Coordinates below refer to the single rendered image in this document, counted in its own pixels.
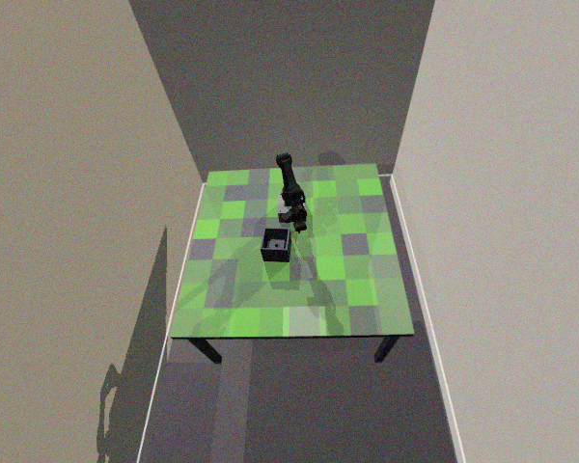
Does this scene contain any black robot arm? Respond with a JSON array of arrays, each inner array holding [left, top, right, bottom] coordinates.
[[276, 152, 307, 223]]

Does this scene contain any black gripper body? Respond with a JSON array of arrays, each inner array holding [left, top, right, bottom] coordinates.
[[291, 208, 307, 232]]

